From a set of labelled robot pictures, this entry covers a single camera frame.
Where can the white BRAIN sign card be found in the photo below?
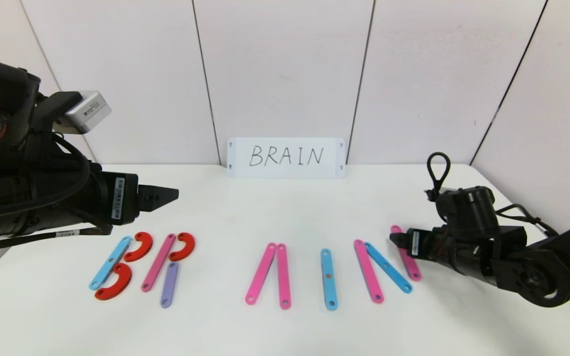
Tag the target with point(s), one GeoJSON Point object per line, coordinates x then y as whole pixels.
{"type": "Point", "coordinates": [285, 169]}

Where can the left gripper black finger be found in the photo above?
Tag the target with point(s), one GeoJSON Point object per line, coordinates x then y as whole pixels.
{"type": "Point", "coordinates": [159, 197]}

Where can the black and orange left arm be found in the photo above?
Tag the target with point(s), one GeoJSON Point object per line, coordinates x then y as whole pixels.
{"type": "Point", "coordinates": [13, 183]}

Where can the pink bar with holes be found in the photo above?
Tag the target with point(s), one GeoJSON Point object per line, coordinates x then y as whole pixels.
{"type": "Point", "coordinates": [156, 264]}
{"type": "Point", "coordinates": [261, 273]}
{"type": "Point", "coordinates": [412, 269]}
{"type": "Point", "coordinates": [368, 272]}
{"type": "Point", "coordinates": [283, 277]}

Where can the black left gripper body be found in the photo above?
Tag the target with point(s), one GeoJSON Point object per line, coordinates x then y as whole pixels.
{"type": "Point", "coordinates": [120, 199]}

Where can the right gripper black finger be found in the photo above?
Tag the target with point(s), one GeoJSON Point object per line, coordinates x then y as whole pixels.
{"type": "Point", "coordinates": [398, 240]}

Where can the large red curved piece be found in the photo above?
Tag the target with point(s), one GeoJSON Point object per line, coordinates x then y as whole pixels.
{"type": "Point", "coordinates": [121, 284]}
{"type": "Point", "coordinates": [145, 243]}

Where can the long blue flat bar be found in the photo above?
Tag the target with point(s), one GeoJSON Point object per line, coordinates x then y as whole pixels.
{"type": "Point", "coordinates": [328, 267]}
{"type": "Point", "coordinates": [104, 271]}

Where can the small red curved piece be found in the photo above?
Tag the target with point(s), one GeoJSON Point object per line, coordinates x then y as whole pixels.
{"type": "Point", "coordinates": [187, 244]}

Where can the short purple bar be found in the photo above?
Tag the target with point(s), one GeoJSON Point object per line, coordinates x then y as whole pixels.
{"type": "Point", "coordinates": [168, 287]}

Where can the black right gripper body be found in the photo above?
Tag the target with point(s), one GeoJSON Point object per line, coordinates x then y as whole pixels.
{"type": "Point", "coordinates": [414, 243]}

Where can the short blue bar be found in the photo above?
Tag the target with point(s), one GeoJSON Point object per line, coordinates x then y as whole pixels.
{"type": "Point", "coordinates": [389, 269]}

